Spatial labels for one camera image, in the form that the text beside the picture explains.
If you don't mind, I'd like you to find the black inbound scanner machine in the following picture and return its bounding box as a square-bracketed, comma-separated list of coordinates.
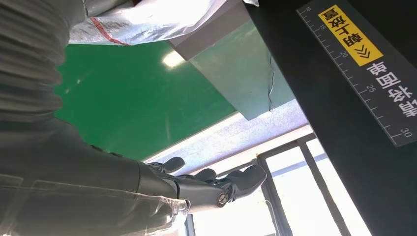
[169, 0, 417, 236]

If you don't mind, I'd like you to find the thin black table cable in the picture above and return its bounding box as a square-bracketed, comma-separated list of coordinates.
[267, 55, 276, 113]

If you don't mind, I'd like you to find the green conveyor belt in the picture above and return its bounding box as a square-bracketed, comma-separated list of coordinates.
[54, 40, 237, 162]

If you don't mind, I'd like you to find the aluminium conveyor frame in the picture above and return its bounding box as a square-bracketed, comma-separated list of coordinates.
[143, 112, 241, 164]

